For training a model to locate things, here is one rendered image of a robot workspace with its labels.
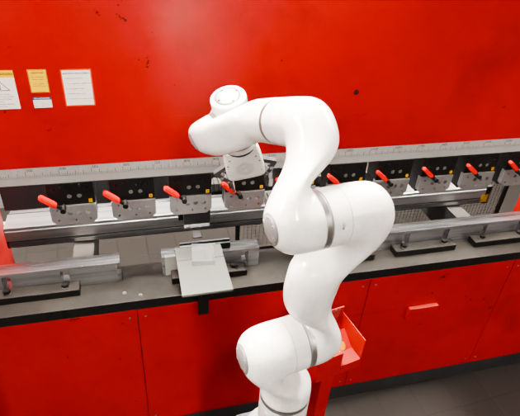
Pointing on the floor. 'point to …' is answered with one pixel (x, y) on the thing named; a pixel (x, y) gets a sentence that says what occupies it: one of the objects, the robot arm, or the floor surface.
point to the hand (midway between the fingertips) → (249, 183)
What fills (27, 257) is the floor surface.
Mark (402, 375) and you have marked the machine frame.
